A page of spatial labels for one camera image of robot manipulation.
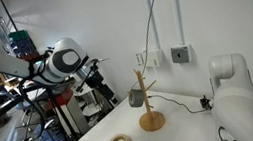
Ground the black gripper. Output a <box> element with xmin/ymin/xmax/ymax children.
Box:
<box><xmin>78</xmin><ymin>56</ymin><xmax>120</xmax><ymax>111</ymax></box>

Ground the grey masking tape roll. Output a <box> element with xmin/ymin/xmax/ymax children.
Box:
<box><xmin>126</xmin><ymin>87</ymin><xmax>145</xmax><ymax>109</ymax></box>

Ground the wooden peg holder stand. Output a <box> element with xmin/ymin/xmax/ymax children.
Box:
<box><xmin>130</xmin><ymin>65</ymin><xmax>168</xmax><ymax>134</ymax></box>

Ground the black tripod equipment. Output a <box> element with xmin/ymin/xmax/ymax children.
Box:
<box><xmin>72</xmin><ymin>78</ymin><xmax>107</xmax><ymax>122</ymax></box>

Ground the red and white stand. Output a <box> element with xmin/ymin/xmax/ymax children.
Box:
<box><xmin>47</xmin><ymin>83</ymin><xmax>92</xmax><ymax>141</ymax></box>

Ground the blue object on floor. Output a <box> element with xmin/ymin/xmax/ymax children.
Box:
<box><xmin>32</xmin><ymin>120</ymin><xmax>64</xmax><ymax>141</ymax></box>

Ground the coloured storage bin rack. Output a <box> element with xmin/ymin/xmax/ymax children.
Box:
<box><xmin>7</xmin><ymin>27</ymin><xmax>41</xmax><ymax>64</ymax></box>

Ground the black power plug adapter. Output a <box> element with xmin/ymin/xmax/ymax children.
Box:
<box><xmin>198</xmin><ymin>93</ymin><xmax>214</xmax><ymax>112</ymax></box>

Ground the black slanted pole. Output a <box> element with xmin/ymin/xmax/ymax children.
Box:
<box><xmin>0</xmin><ymin>0</ymin><xmax>19</xmax><ymax>34</ymax></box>

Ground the white wall socket box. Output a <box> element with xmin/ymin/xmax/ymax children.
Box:
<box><xmin>134</xmin><ymin>50</ymin><xmax>149</xmax><ymax>70</ymax></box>

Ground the thin black table cable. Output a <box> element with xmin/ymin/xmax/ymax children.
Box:
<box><xmin>146</xmin><ymin>86</ymin><xmax>208</xmax><ymax>121</ymax></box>

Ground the plain white wall box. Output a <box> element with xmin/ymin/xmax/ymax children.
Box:
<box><xmin>143</xmin><ymin>47</ymin><xmax>166</xmax><ymax>70</ymax></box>

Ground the grey wall junction box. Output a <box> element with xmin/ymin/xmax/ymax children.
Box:
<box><xmin>170</xmin><ymin>44</ymin><xmax>194</xmax><ymax>66</ymax></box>

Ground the grey hanging wall cable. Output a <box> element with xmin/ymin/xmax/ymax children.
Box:
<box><xmin>116</xmin><ymin>0</ymin><xmax>175</xmax><ymax>94</ymax></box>

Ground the white wall conduit pipe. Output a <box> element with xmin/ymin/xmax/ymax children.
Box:
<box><xmin>144</xmin><ymin>0</ymin><xmax>162</xmax><ymax>51</ymax></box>
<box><xmin>173</xmin><ymin>0</ymin><xmax>187</xmax><ymax>47</ymax></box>

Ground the black cable bundle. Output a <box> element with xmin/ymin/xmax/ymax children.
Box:
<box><xmin>215</xmin><ymin>123</ymin><xmax>238</xmax><ymax>141</ymax></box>

